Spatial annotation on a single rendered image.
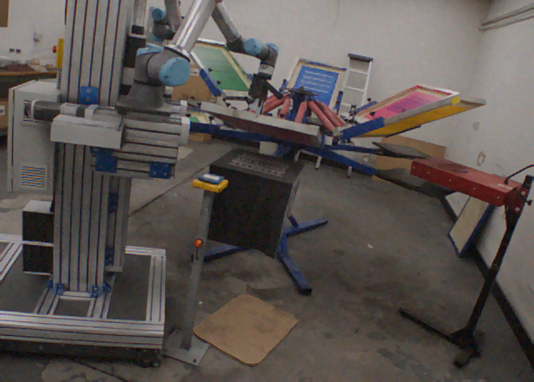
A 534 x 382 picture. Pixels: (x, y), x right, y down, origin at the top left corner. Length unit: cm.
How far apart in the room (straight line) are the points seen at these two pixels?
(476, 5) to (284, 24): 279
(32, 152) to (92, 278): 71
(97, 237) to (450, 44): 571
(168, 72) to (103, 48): 44
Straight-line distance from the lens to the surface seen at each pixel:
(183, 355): 237
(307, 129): 201
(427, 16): 679
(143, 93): 180
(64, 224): 223
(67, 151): 209
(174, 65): 166
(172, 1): 240
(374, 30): 671
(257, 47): 200
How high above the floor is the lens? 157
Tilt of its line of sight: 17 degrees down
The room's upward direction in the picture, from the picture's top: 11 degrees clockwise
